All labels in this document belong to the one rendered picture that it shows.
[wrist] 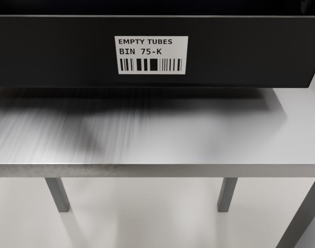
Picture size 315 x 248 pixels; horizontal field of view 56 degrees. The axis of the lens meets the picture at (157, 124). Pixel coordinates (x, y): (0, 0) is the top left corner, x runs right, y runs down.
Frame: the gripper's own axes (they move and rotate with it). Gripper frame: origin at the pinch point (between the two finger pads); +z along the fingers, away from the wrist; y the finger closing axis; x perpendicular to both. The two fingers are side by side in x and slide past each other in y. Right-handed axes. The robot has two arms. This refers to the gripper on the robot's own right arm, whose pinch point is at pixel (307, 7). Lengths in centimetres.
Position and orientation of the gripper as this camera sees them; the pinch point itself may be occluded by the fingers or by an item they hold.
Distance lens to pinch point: 53.0
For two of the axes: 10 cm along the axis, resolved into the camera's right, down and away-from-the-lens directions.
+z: 0.1, 7.2, 7.0
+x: 0.0, 7.0, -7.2
